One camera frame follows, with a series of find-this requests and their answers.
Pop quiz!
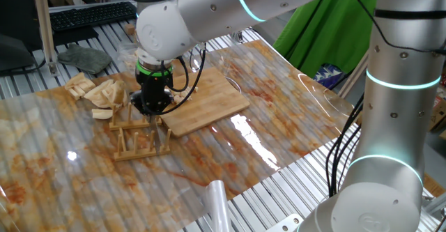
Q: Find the grey green cloth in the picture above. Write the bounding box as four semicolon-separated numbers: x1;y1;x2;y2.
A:
57;42;113;75

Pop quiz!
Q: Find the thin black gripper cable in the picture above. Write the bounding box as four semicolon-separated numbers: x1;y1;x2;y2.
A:
167;56;191;93

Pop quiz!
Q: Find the open cardboard box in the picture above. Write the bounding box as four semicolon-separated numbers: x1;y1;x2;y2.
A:
429;95;446;132

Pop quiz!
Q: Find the lotus root wedge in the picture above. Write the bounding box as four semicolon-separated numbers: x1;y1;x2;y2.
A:
91;108;114;121

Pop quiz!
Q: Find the thick black camera cable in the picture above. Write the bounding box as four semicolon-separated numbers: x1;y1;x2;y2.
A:
149;42;207;116

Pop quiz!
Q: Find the black flat desk pad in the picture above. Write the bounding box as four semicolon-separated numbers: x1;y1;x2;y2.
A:
52;25;100;47

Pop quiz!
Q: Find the clear plastic film roll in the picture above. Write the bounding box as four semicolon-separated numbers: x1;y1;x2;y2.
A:
203;179;233;232

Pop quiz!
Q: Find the black computer monitor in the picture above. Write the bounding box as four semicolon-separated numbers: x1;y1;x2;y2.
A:
0;0;45;75

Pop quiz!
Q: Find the black computer keyboard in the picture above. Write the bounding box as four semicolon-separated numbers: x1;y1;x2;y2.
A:
49;1;139;33

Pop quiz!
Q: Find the lotus root stick piece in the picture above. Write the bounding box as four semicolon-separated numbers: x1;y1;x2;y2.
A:
71;79;97;100
64;72;88;91

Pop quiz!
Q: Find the blue white patterned bag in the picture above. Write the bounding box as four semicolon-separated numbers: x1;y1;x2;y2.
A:
313;63;344;89

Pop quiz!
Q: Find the green fabric backdrop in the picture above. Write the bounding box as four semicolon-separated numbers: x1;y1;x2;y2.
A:
272;0;379;79

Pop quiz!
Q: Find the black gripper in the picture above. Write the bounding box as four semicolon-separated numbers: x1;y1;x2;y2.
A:
130;72;175;117

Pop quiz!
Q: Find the black cable bundle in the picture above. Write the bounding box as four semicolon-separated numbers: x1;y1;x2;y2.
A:
325;92;365;198

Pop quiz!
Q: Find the marble pattern plastic mat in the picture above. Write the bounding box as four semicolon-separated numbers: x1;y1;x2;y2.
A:
0;39;364;232

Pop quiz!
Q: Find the wooden peg rack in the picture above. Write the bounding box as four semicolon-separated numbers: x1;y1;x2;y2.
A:
109;101;172;162

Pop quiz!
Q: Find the aluminium frame post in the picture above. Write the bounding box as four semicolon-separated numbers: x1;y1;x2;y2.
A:
337;50;370;99
31;0;59;77

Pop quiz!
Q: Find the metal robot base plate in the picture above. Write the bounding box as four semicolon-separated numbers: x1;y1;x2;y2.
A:
266;213;304;232

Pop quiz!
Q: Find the steel cleaver knife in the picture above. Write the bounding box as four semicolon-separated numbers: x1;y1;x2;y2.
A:
149;115;162;155

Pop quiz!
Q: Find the bamboo cutting board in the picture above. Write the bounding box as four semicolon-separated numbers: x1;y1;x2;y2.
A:
160;66;251;138

